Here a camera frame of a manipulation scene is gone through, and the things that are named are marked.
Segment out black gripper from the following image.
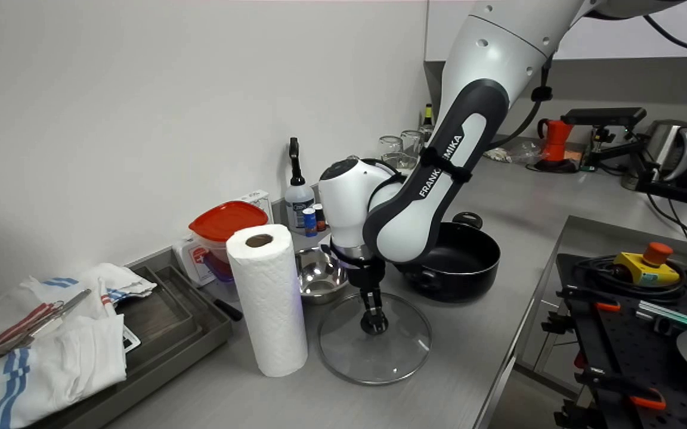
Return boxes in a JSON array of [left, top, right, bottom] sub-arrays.
[[333, 242, 390, 333]]

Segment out glass pot lid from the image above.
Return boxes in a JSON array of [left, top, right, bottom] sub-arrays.
[[318, 293, 433, 385]]

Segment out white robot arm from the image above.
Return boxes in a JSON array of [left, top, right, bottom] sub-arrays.
[[318, 0, 686, 333]]

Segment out black cooking pot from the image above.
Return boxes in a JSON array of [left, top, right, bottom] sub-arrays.
[[398, 212, 501, 302]]

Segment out rear drinking glass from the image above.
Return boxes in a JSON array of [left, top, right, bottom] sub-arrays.
[[379, 129, 422, 168]]

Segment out small steel bowl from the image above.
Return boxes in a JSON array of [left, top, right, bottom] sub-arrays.
[[297, 248, 349, 304]]

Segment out small blue spice jar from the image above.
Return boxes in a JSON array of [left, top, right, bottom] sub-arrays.
[[304, 206, 318, 235]]

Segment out white paper towel roll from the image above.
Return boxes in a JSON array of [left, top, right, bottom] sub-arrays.
[[228, 223, 309, 377]]

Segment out black top soap bottle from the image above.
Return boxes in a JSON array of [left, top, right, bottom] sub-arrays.
[[284, 138, 316, 230]]

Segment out red lidded plastic container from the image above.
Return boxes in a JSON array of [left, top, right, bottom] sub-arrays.
[[188, 200, 267, 283]]

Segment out grey metal tray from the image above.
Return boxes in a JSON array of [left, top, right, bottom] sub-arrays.
[[32, 248, 232, 429]]

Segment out black equipment cart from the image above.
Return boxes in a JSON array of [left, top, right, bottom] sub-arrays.
[[541, 253, 687, 429]]

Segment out yellow emergency stop button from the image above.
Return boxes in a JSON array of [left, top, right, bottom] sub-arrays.
[[613, 240, 681, 287]]

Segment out black coffee machine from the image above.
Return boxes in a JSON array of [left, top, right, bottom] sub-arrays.
[[564, 107, 646, 168]]

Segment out white blue striped towel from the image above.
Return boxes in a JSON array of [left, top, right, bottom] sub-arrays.
[[0, 265, 157, 429]]

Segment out red handled tongs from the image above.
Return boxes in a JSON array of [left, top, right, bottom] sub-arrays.
[[0, 287, 92, 356]]

